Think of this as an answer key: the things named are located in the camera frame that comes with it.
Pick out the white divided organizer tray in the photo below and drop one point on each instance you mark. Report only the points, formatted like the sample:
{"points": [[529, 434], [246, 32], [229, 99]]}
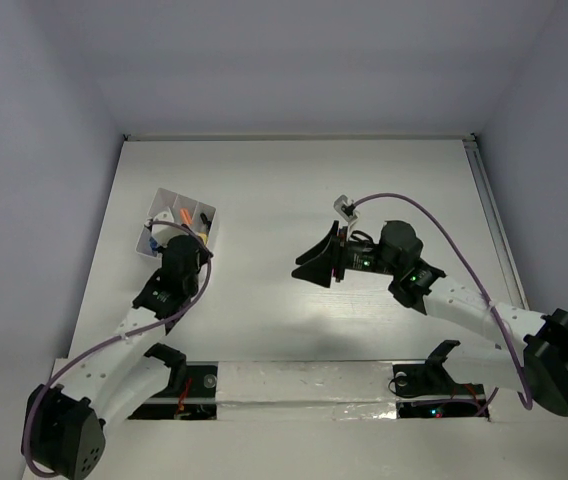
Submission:
{"points": [[167, 199]]}

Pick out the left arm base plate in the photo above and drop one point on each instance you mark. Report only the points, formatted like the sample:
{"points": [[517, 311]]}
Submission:
{"points": [[194, 400]]}

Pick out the aluminium rail right side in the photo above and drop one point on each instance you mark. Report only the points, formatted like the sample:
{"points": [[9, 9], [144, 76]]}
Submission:
{"points": [[496, 235]]}

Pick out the yellow glue tube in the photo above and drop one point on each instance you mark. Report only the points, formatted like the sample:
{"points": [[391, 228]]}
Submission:
{"points": [[204, 237]]}

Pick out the orange eraser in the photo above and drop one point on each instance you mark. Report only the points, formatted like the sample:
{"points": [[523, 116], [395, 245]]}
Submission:
{"points": [[186, 217]]}

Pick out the black scissors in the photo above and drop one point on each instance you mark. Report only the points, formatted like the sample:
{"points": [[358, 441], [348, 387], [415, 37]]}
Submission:
{"points": [[206, 221]]}

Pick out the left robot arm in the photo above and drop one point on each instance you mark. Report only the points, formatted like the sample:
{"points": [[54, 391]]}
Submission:
{"points": [[69, 418]]}

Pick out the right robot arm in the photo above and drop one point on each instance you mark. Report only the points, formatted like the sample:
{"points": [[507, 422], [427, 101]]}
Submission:
{"points": [[528, 350]]}

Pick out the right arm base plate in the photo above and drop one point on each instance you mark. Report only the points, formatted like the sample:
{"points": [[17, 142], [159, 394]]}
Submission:
{"points": [[424, 390]]}

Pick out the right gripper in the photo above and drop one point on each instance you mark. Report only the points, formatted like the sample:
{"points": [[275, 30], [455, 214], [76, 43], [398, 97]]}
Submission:
{"points": [[319, 269]]}

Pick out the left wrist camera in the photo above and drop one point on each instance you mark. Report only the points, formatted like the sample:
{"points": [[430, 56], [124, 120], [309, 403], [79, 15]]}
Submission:
{"points": [[161, 227]]}

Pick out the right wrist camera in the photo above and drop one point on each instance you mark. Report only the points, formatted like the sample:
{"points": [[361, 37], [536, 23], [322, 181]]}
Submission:
{"points": [[346, 209]]}

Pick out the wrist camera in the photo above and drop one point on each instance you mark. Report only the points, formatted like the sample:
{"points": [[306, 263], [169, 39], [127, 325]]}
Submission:
{"points": [[161, 227], [346, 209]]}

